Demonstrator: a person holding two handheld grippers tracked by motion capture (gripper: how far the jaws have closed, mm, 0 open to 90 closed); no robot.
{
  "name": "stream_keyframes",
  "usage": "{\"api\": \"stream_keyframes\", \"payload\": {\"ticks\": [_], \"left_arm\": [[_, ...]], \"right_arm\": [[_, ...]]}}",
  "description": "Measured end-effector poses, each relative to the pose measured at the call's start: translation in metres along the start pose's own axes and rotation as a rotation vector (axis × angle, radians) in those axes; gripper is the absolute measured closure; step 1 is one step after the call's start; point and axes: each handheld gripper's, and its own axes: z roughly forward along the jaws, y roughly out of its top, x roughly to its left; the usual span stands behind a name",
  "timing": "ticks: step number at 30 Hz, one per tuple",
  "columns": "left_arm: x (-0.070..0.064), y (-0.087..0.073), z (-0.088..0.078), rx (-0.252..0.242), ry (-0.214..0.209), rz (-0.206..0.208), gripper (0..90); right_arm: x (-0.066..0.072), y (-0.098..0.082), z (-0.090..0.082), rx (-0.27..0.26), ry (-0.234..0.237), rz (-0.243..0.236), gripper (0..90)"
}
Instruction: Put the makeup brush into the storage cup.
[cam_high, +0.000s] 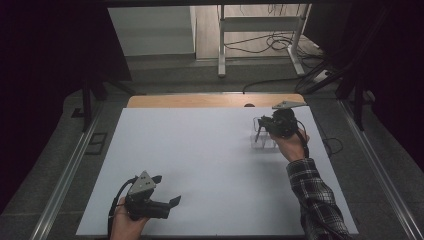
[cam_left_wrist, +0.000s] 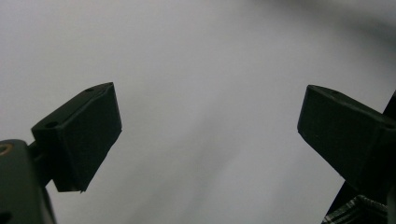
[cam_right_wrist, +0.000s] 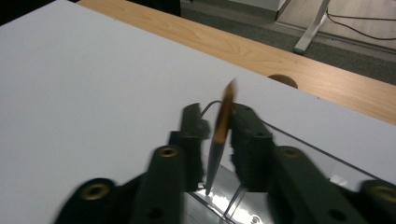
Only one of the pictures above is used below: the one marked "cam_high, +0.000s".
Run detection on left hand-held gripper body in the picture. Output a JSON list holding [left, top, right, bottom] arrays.
[[124, 170, 172, 222]]

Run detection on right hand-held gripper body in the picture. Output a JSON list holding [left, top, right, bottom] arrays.
[[263, 100, 308, 140]]

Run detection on clear acrylic pen holder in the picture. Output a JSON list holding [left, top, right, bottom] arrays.
[[249, 116, 281, 150]]

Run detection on person's right hand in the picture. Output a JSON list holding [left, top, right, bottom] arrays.
[[269, 127, 311, 164]]

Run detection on person's left hand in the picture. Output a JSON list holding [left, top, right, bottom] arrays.
[[109, 196, 151, 240]]

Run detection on white table mat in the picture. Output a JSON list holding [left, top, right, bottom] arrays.
[[75, 106, 360, 236]]

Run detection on white power strip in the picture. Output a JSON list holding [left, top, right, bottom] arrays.
[[312, 69, 332, 84]]

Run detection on black metal stand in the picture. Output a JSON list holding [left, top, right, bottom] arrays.
[[301, 61, 376, 132], [71, 77, 136, 133]]

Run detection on white panel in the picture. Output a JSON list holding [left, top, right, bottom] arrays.
[[107, 5, 197, 58]]

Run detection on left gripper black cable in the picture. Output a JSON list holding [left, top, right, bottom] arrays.
[[106, 176, 138, 240]]

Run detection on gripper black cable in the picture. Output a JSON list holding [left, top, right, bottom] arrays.
[[106, 176, 138, 240], [295, 119, 311, 160]]

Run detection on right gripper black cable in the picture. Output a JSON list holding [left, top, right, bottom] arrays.
[[295, 119, 311, 160]]

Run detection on black cable behind table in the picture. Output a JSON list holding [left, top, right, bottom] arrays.
[[242, 77, 301, 95]]

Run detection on thin black looped cable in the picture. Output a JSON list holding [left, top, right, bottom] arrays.
[[313, 119, 344, 157]]

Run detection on black floor socket frame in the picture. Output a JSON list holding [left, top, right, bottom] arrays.
[[84, 132, 109, 156]]

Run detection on tangled black floor cables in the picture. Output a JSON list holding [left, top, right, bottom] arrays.
[[223, 30, 303, 55]]

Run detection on grey metal floor rail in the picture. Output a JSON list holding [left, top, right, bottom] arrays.
[[337, 99, 424, 240], [29, 106, 103, 240]]

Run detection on white metal desk frame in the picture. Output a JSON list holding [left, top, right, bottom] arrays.
[[217, 3, 313, 79]]

